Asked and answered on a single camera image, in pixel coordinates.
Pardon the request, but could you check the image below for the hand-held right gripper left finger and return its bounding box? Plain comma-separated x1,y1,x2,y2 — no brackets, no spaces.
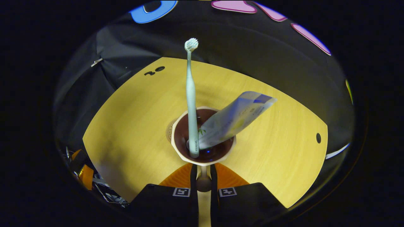
128,163,199,227

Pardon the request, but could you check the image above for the pale green toothbrush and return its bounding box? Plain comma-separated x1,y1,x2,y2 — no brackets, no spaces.
184,38,200,158

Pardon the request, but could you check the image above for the round cork coaster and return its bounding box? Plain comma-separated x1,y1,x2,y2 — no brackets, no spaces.
165,119,177,143

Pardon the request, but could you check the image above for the white toothpaste tube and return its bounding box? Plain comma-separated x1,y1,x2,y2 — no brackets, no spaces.
198,91,278,150

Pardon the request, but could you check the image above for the beige cup with brown inside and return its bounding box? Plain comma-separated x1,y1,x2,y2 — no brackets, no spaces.
171,106,237,193

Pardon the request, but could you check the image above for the white cable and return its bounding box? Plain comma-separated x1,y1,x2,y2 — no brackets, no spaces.
325,143,350,160

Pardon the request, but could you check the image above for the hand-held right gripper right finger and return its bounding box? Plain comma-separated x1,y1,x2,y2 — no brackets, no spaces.
210,163,288,227

